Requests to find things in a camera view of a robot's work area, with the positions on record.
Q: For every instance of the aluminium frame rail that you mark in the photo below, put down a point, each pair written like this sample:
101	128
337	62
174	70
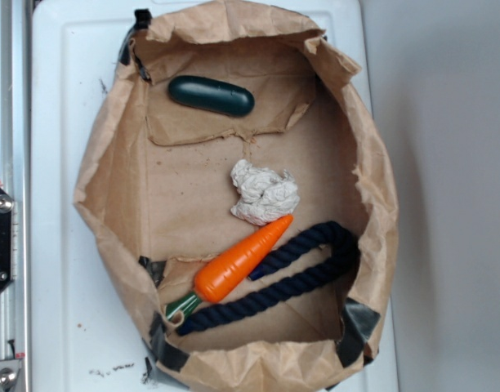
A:
15	106

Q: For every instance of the brown paper bag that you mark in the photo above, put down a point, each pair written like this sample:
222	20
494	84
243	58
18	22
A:
154	187

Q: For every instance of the crumpled white paper ball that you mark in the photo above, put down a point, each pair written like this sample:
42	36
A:
264	195

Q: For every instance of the orange plastic carrot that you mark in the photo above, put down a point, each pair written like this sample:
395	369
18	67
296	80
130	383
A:
220	276

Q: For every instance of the dark green plastic pickle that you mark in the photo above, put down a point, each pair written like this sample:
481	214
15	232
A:
211	95

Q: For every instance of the white plastic tray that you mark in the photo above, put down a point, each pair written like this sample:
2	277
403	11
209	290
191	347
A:
82	337

